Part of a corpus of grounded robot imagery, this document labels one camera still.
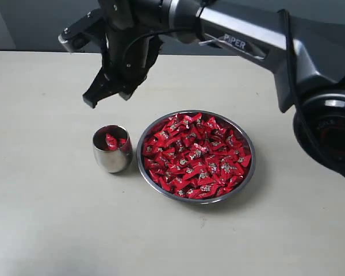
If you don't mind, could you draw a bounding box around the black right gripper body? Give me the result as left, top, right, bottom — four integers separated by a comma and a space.
99, 25, 163, 86

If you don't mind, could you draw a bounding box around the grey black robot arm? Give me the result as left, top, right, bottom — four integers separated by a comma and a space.
83, 1, 345, 177

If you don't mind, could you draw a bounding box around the stainless steel cup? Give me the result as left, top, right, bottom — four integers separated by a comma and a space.
92, 125, 133, 174

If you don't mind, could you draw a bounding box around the steel bowl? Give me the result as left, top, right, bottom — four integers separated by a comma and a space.
136, 110, 256, 205

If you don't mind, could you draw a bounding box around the pile of red wrapped candies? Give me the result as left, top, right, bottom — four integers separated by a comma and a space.
142, 113, 252, 200

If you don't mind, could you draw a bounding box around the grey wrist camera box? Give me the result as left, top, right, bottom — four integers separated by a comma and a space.
58, 9, 106, 53

